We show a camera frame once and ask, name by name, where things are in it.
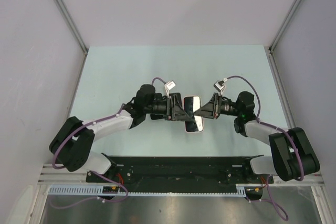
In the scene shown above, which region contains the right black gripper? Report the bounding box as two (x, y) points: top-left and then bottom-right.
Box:
(194, 93), (242, 119)

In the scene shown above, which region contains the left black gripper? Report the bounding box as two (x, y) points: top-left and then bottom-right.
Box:
(144, 94), (191, 121)

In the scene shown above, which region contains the teal-edged black smartphone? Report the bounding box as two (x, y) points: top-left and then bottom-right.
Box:
(183, 96), (204, 132)

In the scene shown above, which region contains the pink phone case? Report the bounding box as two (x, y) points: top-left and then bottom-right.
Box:
(182, 95), (205, 134)

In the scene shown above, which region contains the white-edged black smartphone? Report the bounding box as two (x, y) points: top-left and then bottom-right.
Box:
(169, 92), (182, 100)

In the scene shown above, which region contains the black phone case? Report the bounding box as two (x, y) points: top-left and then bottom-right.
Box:
(150, 114), (164, 120)

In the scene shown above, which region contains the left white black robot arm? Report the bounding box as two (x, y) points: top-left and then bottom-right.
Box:
(49, 84), (192, 182)

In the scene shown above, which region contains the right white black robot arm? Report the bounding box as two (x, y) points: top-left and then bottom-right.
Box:
(194, 91), (320, 183)

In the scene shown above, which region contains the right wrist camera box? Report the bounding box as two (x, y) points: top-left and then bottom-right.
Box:
(213, 78), (228, 96)

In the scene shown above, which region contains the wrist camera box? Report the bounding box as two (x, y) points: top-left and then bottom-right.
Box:
(213, 78), (228, 96)
(164, 80), (176, 97)

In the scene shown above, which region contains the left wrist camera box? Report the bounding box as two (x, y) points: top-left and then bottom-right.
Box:
(164, 80), (176, 97)

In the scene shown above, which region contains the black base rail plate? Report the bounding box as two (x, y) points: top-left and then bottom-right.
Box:
(85, 156), (274, 192)

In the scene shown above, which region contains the white slotted cable duct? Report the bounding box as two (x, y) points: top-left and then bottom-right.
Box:
(48, 185), (246, 197)

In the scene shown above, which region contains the left aluminium frame post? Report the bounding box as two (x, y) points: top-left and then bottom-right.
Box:
(53, 0), (88, 56)

